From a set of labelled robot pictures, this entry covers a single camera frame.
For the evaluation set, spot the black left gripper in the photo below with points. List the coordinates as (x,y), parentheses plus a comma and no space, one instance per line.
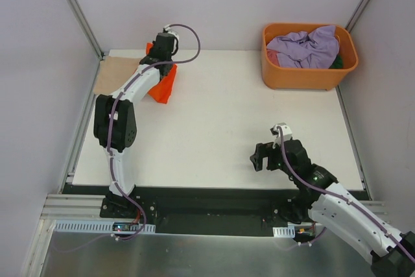
(166,69)

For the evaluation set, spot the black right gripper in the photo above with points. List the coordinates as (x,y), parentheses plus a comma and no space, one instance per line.
(269,155)

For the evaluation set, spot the orange t shirt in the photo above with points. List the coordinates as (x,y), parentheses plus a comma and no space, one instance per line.
(161,92)

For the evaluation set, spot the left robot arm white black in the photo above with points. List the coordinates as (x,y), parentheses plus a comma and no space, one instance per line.
(115,120)

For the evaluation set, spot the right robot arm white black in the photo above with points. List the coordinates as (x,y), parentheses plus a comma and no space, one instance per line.
(324,200)

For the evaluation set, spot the folded beige t shirt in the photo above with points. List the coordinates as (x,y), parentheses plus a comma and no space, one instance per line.
(114,72)

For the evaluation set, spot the orange plastic basket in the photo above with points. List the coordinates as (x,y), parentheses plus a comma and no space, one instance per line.
(276,77)

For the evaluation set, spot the pink garment in basket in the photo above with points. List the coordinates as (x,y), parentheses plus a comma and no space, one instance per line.
(272,55)

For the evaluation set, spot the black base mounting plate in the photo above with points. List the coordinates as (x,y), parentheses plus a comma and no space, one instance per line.
(203,211)

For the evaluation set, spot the lilac t shirt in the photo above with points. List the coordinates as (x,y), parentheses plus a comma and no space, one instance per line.
(311,50)

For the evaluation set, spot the dark green garment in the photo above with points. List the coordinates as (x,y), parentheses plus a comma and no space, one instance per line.
(337,63)

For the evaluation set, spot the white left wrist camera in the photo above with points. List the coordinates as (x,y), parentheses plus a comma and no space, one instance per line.
(168,29)

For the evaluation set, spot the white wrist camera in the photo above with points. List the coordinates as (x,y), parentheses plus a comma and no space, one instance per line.
(168,29)
(281,132)

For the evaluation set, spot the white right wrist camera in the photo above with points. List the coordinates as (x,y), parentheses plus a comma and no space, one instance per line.
(281,132)

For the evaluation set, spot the left aluminium corner post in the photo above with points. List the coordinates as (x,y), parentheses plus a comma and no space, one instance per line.
(86,28)

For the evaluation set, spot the aluminium frame rail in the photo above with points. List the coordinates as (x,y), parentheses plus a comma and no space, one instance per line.
(72,207)

